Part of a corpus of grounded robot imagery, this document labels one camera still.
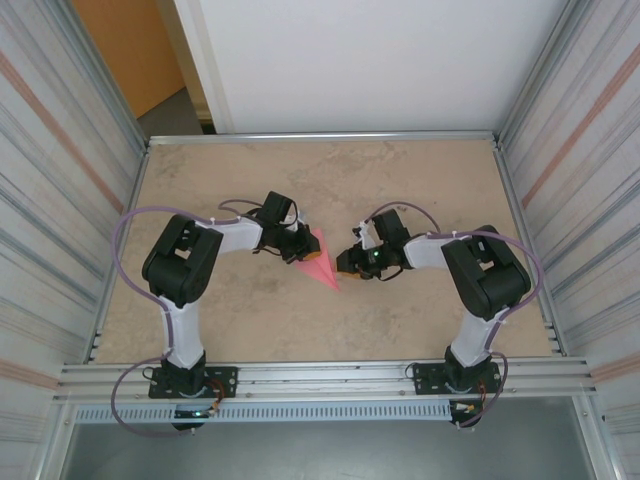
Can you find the pink cloth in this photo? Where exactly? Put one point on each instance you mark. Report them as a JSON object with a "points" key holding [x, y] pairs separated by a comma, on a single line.
{"points": [[325, 272]]}

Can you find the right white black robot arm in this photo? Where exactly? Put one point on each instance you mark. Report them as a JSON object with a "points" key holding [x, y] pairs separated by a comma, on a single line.
{"points": [[475, 335]]}

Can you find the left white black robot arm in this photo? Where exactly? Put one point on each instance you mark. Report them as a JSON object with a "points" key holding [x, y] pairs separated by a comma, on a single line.
{"points": [[185, 335]]}

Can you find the grey metal sheet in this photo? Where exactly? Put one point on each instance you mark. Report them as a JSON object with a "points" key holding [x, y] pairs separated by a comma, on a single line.
{"points": [[325, 455]]}

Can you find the small board with green light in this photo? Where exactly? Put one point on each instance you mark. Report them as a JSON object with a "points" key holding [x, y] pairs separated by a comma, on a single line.
{"points": [[195, 413]]}

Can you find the orange wooden door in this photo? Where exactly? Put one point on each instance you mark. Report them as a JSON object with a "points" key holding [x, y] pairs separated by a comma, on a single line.
{"points": [[130, 50]]}

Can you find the short aluminium table rail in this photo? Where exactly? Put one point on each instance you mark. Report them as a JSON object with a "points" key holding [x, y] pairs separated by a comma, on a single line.
{"points": [[325, 137]]}

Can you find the wide aluminium mounting rail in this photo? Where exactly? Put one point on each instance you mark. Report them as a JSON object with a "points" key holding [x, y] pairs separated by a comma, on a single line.
{"points": [[325, 380]]}

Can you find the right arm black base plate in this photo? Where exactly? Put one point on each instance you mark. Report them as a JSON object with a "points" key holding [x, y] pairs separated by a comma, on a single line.
{"points": [[425, 377]]}

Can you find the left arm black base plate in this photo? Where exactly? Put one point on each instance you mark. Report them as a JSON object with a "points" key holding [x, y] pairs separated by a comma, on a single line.
{"points": [[225, 382]]}

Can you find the white door frame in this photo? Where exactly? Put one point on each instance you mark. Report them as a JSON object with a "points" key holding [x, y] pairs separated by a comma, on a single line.
{"points": [[204, 60]]}

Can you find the long aluminium side rail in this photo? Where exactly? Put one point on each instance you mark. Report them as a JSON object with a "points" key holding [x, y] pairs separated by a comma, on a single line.
{"points": [[95, 350], [557, 345]]}

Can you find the striped metal enclosure panel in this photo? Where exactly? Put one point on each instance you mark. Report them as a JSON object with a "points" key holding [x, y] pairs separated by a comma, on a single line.
{"points": [[40, 200], [590, 200]]}

